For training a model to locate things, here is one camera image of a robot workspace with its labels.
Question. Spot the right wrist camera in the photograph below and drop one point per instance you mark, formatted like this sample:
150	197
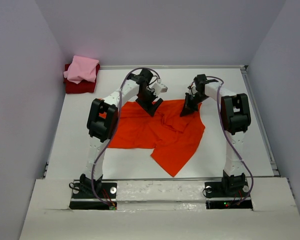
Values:
192	89

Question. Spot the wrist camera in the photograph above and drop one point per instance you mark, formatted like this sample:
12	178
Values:
158	87
192	89

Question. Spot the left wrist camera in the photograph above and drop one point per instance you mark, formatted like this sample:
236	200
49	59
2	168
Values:
158	87

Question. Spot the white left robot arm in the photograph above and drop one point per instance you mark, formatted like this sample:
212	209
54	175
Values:
102	124

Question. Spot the orange t shirt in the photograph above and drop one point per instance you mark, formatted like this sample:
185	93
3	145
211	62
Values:
173	139

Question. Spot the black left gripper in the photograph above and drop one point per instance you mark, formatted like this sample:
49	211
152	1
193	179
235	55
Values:
148	107

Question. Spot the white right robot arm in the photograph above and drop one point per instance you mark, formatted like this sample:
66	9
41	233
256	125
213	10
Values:
235	118

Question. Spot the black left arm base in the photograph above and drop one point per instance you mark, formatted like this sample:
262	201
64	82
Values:
84	199

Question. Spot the pink folded t shirt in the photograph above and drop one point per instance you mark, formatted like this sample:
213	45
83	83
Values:
81	69

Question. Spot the dark red folded t shirt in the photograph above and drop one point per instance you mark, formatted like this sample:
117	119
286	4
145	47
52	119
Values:
82	87

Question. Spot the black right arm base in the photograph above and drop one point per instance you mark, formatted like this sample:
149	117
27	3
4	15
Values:
217	199

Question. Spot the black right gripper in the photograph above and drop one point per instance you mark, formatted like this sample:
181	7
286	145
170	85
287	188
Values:
189	108

